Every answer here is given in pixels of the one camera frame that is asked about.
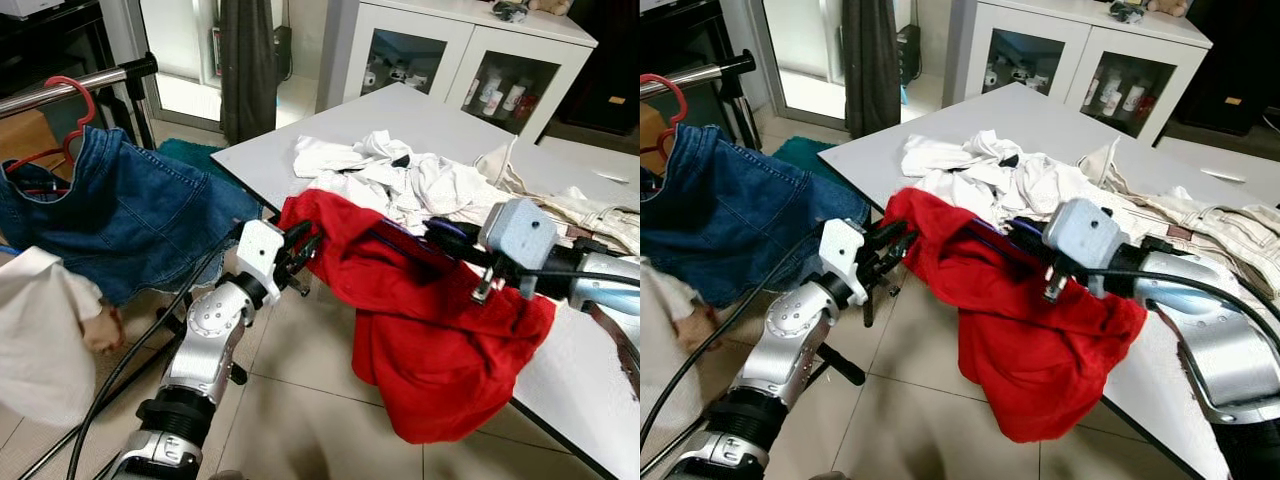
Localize red hanger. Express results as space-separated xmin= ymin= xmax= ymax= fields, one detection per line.
xmin=3 ymin=76 xmax=99 ymax=197
xmin=640 ymin=73 xmax=693 ymax=166

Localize cream jeans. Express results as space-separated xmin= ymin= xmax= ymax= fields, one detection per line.
xmin=475 ymin=135 xmax=641 ymax=259
xmin=1080 ymin=135 xmax=1280 ymax=301

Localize wooden TV stand white drawer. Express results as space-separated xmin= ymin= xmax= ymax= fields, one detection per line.
xmin=540 ymin=135 xmax=641 ymax=193
xmin=1160 ymin=135 xmax=1280 ymax=206

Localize white glass-door cabinet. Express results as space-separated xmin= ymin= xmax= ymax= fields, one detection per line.
xmin=945 ymin=0 xmax=1214 ymax=147
xmin=318 ymin=0 xmax=599 ymax=143

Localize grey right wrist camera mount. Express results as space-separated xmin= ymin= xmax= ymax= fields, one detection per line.
xmin=1042 ymin=197 xmax=1120 ymax=300
xmin=478 ymin=197 xmax=559 ymax=300

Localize white framed glass door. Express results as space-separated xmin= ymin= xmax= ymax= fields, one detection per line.
xmin=745 ymin=0 xmax=847 ymax=126
xmin=135 ymin=0 xmax=227 ymax=131

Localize red polo shirt plaid patch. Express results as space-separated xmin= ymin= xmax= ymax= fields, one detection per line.
xmin=278 ymin=188 xmax=558 ymax=445
xmin=880 ymin=187 xmax=1149 ymax=444

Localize teal floor mat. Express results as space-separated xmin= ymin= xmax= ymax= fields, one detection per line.
xmin=770 ymin=135 xmax=853 ymax=187
xmin=155 ymin=138 xmax=241 ymax=186

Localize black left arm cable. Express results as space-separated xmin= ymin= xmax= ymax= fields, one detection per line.
xmin=65 ymin=222 xmax=249 ymax=480
xmin=640 ymin=222 xmax=831 ymax=471

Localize dark grey curtain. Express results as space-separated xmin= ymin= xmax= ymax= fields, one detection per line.
xmin=220 ymin=0 xmax=280 ymax=147
xmin=842 ymin=0 xmax=902 ymax=141

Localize white hanging garment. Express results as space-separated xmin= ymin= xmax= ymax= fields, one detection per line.
xmin=640 ymin=262 xmax=733 ymax=353
xmin=0 ymin=245 xmax=126 ymax=429

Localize red white bottle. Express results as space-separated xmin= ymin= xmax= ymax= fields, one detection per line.
xmin=505 ymin=84 xmax=542 ymax=121
xmin=1123 ymin=84 xmax=1159 ymax=121

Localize blue denim garment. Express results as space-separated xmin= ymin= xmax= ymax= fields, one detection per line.
xmin=0 ymin=125 xmax=264 ymax=307
xmin=640 ymin=125 xmax=871 ymax=307

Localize chrome clothes rack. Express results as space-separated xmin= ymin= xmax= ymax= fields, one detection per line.
xmin=0 ymin=53 xmax=161 ymax=151
xmin=640 ymin=50 xmax=763 ymax=151

